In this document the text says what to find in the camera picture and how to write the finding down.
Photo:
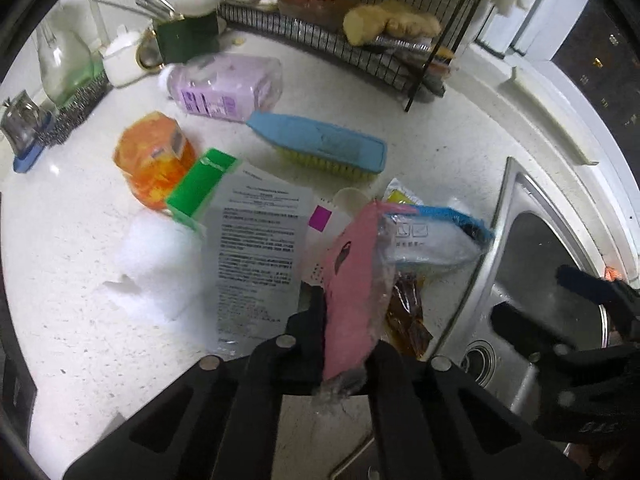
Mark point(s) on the orange sponge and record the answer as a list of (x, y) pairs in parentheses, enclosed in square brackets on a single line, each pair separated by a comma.
[(611, 274)]

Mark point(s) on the pink plastic wrapper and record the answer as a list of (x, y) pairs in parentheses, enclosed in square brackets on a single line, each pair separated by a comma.
[(358, 277)]

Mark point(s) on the green box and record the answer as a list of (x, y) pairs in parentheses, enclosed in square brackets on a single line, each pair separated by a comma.
[(194, 190)]

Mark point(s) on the red chili container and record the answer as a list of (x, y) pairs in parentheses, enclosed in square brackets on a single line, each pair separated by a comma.
[(328, 14)]

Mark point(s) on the steel wool scrubber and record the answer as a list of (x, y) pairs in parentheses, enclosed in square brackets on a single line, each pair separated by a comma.
[(57, 126)]

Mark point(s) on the white lidded sugar jar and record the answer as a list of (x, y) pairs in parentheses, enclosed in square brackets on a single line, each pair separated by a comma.
[(120, 59)]

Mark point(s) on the white box with magenta square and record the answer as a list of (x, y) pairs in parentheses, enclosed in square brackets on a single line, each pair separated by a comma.
[(328, 219)]

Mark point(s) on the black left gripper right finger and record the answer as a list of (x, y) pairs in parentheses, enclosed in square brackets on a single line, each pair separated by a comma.
[(434, 422)]

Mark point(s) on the blue scrub brush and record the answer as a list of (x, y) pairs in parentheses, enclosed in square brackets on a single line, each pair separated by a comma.
[(348, 153)]

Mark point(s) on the blue white plastic package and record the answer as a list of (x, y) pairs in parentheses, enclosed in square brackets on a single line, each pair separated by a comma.
[(434, 240)]

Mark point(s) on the glass carafe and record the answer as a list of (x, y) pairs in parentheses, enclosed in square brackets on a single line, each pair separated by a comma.
[(66, 63)]

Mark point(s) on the printed paper sheet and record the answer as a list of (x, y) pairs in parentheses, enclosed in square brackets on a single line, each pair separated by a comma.
[(252, 262)]

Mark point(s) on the ginger root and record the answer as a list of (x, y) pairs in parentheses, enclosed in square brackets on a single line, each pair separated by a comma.
[(392, 18)]

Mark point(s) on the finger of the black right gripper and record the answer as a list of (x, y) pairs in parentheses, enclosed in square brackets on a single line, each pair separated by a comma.
[(529, 338), (619, 299)]

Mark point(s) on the white tissue wad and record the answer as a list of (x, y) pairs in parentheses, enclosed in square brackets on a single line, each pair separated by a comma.
[(159, 268)]

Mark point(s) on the clear purple label bottle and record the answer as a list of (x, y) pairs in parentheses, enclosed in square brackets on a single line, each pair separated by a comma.
[(226, 86)]

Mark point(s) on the black wire dish rack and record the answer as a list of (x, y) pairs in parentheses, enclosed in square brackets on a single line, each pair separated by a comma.
[(407, 44)]

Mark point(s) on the orange snack bag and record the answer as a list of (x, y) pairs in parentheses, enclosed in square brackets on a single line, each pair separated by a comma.
[(154, 155)]

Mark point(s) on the dark green gold-handled mug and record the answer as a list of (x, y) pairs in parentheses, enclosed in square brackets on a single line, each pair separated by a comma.
[(178, 41)]

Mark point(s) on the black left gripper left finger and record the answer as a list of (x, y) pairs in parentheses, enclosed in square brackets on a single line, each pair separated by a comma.
[(219, 419)]

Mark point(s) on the stainless steel sink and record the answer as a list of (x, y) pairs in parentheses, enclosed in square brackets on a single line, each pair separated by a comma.
[(532, 239)]

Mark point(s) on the yellow snack wrapper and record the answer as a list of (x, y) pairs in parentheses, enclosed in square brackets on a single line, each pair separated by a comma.
[(397, 193)]

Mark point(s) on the brown plastic wrapper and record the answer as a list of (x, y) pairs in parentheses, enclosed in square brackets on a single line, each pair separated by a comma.
[(405, 318)]

